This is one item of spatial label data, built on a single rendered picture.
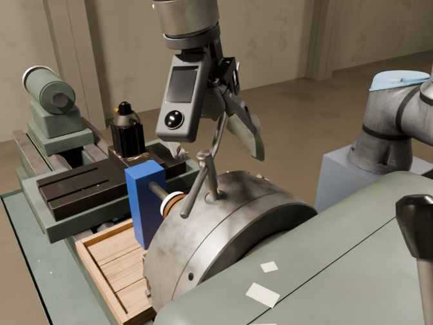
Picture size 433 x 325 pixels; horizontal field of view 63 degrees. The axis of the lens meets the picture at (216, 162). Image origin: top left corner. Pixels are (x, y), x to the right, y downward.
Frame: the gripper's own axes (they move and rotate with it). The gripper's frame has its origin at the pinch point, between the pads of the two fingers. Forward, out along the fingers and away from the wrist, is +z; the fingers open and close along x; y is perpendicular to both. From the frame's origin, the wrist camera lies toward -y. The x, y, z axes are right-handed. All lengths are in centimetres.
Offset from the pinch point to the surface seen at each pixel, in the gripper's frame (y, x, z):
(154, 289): -15.0, 8.7, 13.5
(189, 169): 44, 30, 41
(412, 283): -15.0, -25.6, 3.3
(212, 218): -7.6, -0.7, 4.4
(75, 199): 14, 52, 27
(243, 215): -6.6, -5.1, 4.1
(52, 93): 58, 87, 17
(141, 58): 290, 189, 98
